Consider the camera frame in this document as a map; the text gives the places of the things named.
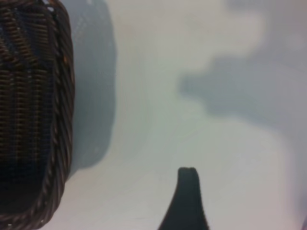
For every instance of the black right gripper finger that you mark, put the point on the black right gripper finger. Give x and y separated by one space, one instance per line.
187 206

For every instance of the dark brown wicker basket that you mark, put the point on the dark brown wicker basket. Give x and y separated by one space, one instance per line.
24 95

